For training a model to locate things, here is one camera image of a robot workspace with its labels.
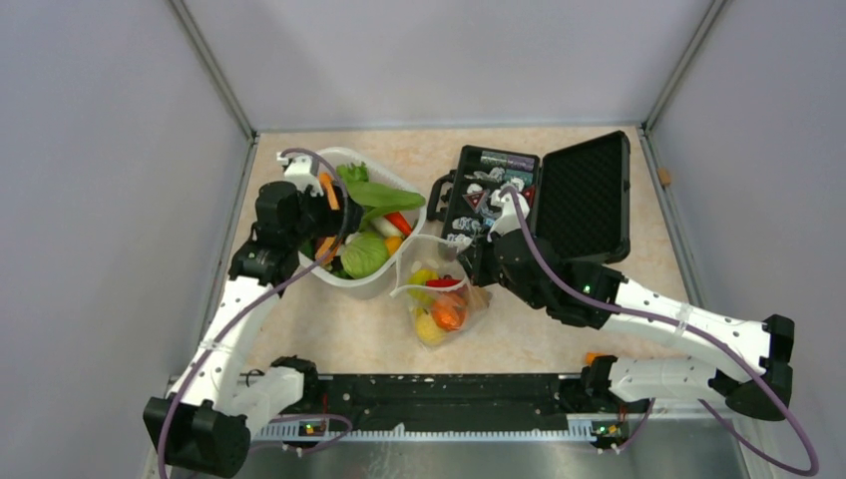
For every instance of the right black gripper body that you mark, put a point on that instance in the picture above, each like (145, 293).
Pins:
(486, 269)

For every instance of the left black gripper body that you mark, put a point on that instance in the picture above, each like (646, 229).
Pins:
(317, 218)

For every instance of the papaya slice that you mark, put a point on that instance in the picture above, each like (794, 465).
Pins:
(327, 184)

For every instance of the red chili pepper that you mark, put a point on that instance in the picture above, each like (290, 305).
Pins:
(443, 282)

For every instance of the clear zip top bag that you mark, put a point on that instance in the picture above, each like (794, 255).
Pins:
(437, 292)

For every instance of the small orange fruit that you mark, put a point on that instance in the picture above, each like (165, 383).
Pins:
(449, 311)

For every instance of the orange carrot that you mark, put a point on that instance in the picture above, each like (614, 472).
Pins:
(400, 223)

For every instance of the yellow green star fruit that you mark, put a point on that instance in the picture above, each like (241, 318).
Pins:
(420, 278)

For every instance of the yellow lemon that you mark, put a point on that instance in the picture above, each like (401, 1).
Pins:
(427, 330)

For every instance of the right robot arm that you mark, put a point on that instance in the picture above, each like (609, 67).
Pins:
(745, 363)

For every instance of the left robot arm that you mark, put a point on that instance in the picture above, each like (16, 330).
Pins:
(206, 422)

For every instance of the green cabbage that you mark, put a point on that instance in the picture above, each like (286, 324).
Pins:
(364, 254)

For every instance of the green lettuce leaf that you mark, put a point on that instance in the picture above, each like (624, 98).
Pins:
(378, 199)

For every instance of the poker chips in case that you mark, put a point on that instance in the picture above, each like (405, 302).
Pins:
(471, 204)

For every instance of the black carrying case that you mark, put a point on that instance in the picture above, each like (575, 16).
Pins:
(582, 203)

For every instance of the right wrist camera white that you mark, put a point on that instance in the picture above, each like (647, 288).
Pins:
(514, 212)

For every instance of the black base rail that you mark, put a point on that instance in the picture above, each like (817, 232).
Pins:
(441, 403)

